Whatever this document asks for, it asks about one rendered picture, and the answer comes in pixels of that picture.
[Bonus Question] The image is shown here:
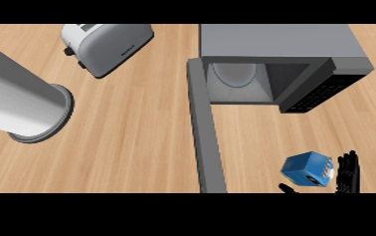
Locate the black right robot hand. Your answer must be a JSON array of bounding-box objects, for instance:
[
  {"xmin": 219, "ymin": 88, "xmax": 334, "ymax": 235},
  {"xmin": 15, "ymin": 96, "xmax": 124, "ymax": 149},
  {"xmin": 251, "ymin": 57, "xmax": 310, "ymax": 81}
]
[{"xmin": 278, "ymin": 149, "xmax": 362, "ymax": 194}]

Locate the blue milk carton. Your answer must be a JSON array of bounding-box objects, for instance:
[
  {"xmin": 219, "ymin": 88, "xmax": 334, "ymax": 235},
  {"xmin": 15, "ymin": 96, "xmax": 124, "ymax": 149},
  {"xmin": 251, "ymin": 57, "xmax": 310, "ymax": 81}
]
[{"xmin": 279, "ymin": 150, "xmax": 338, "ymax": 188}]

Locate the grey microwave door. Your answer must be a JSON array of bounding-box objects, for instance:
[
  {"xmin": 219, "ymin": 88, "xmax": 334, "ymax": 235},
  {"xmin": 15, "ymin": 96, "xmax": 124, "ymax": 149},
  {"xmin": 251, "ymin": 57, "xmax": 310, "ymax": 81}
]
[{"xmin": 186, "ymin": 58, "xmax": 229, "ymax": 194}]

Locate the grey microwave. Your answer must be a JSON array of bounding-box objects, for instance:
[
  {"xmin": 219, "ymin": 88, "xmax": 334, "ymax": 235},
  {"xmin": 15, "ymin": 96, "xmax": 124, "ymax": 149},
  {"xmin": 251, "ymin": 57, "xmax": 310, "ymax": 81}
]
[{"xmin": 198, "ymin": 24, "xmax": 376, "ymax": 115}]

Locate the white toaster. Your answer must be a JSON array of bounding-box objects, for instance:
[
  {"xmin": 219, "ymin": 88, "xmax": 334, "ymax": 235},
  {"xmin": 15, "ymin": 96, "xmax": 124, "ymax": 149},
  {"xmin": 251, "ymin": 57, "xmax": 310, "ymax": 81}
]
[{"xmin": 61, "ymin": 24, "xmax": 157, "ymax": 80}]

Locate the silver cylindrical canister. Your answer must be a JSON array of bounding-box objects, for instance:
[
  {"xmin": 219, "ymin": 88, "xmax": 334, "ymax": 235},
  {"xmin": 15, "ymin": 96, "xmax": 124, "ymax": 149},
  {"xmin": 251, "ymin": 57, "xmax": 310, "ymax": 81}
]
[{"xmin": 0, "ymin": 52, "xmax": 77, "ymax": 144}]

